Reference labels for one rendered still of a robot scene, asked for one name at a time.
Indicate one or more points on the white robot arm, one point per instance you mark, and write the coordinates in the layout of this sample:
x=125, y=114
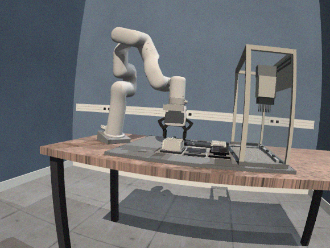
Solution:
x=126, y=39

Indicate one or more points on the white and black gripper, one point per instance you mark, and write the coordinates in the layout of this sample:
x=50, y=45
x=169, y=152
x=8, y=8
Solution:
x=175, y=118

